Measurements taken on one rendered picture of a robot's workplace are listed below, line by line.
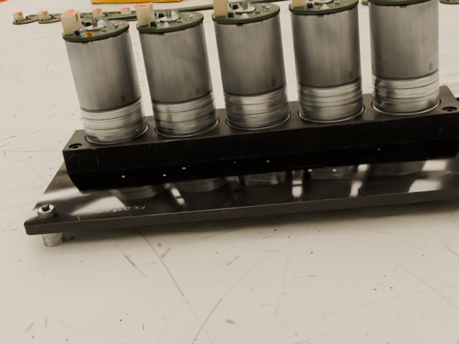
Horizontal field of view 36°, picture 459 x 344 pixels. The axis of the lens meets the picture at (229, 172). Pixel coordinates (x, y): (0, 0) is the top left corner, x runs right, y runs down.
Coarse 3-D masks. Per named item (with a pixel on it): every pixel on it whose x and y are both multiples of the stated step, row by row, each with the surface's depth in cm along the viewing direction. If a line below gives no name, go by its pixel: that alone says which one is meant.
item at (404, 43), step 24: (432, 0) 24; (384, 24) 25; (408, 24) 24; (432, 24) 25; (384, 48) 25; (408, 48) 25; (432, 48) 25; (384, 72) 25; (408, 72) 25; (432, 72) 25; (384, 96) 26; (408, 96) 25; (432, 96) 26
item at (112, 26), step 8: (88, 24) 27; (104, 24) 27; (112, 24) 26; (120, 24) 26; (128, 24) 26; (80, 32) 26; (96, 32) 26; (104, 32) 25; (112, 32) 25; (120, 32) 26; (72, 40) 25; (80, 40) 25; (88, 40) 25
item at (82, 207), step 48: (432, 144) 25; (48, 192) 26; (96, 192) 25; (144, 192) 25; (192, 192) 24; (240, 192) 24; (288, 192) 23; (336, 192) 23; (384, 192) 23; (432, 192) 22; (48, 240) 24
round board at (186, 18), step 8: (160, 16) 26; (184, 16) 26; (192, 16) 26; (200, 16) 26; (152, 24) 25; (160, 24) 25; (176, 24) 25; (184, 24) 25; (192, 24) 25; (152, 32) 25
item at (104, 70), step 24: (72, 48) 26; (96, 48) 25; (120, 48) 26; (72, 72) 26; (96, 72) 26; (120, 72) 26; (96, 96) 26; (120, 96) 26; (96, 120) 26; (120, 120) 27; (144, 120) 27
